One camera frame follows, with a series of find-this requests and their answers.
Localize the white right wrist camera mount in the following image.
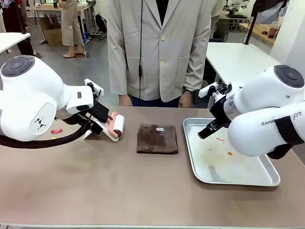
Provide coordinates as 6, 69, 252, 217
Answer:
198, 82, 228, 101

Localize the bottle with red drink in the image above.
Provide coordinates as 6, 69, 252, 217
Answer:
268, 21, 279, 39

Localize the brown towel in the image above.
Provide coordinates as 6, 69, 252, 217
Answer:
136, 123, 179, 155

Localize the white folding stand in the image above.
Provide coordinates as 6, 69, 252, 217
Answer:
82, 118, 120, 143

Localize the person's right hand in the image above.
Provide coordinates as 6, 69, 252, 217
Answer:
118, 94, 133, 107

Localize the black slanted pole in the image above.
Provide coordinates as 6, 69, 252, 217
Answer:
243, 0, 259, 45

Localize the person in beige trousers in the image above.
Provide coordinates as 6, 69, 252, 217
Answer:
58, 0, 86, 59

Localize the long wooden table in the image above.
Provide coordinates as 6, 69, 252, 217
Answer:
25, 4, 95, 36

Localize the black right arm cable sleeve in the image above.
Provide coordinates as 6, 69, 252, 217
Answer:
266, 116, 305, 160

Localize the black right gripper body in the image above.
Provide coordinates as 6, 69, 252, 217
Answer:
209, 94, 232, 126

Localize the black left arm cable sleeve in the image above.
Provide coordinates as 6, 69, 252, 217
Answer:
0, 119, 96, 149

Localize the small white table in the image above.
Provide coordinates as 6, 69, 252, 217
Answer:
0, 32, 31, 54

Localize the person in beige jacket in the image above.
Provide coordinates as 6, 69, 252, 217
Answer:
106, 0, 213, 107

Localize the person's right forearm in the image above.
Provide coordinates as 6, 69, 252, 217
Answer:
107, 40, 128, 96

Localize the black arm cable sleeve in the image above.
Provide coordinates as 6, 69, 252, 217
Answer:
0, 119, 96, 149
266, 116, 305, 160

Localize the person's left forearm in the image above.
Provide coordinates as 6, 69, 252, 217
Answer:
184, 42, 212, 93

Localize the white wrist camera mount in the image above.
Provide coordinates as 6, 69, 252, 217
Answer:
84, 78, 105, 96
198, 82, 228, 101

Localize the brown cardboard box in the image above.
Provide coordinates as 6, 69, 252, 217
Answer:
39, 18, 63, 47

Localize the pink-handled white lint roller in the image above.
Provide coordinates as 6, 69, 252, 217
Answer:
95, 102, 126, 139

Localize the large white table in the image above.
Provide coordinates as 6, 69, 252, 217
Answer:
204, 42, 283, 109

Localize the person in dark clothes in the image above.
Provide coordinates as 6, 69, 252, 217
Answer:
0, 0, 29, 34

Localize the wooden workbench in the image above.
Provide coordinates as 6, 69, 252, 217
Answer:
239, 22, 278, 46

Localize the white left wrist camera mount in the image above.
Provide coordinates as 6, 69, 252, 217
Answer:
84, 78, 105, 96

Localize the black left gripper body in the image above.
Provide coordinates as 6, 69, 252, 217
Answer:
69, 111, 96, 127

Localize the person's left hand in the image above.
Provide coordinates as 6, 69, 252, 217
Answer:
178, 92, 193, 108

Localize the silver metal tray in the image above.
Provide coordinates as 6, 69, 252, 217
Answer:
183, 117, 281, 187

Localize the black microphone cable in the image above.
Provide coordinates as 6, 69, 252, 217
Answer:
138, 0, 144, 77

